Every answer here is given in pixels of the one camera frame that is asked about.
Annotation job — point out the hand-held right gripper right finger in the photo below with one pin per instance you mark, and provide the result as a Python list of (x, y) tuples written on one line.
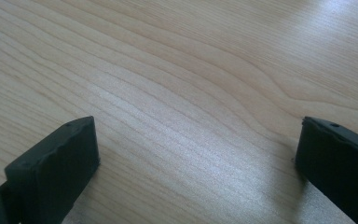
[(341, 168)]

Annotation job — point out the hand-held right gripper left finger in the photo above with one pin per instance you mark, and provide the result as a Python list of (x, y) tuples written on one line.
[(56, 168)]

